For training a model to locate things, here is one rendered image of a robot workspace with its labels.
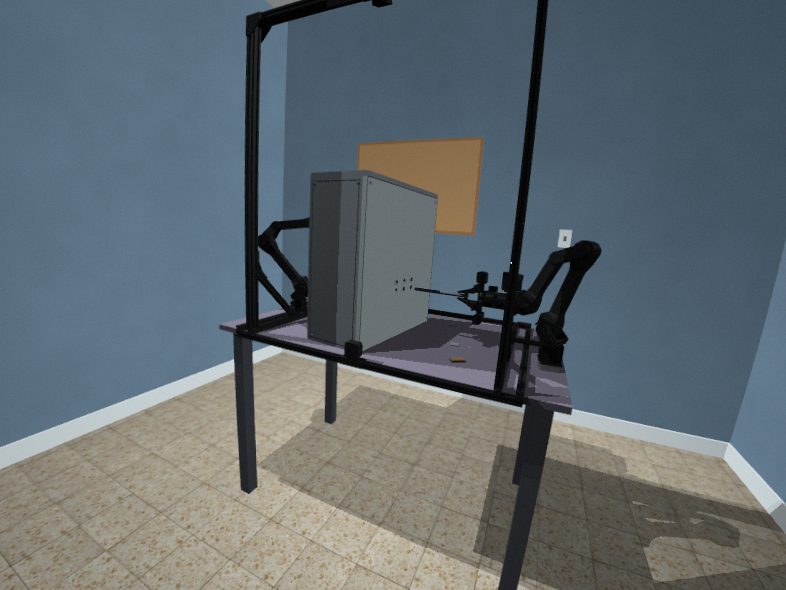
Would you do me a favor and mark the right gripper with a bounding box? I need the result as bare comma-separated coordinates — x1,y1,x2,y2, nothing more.
457,271,501,325

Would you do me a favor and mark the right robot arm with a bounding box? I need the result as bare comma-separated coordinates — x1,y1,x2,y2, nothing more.
514,240,601,367

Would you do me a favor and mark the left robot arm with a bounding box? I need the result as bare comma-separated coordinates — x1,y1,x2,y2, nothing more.
258,217,309,313

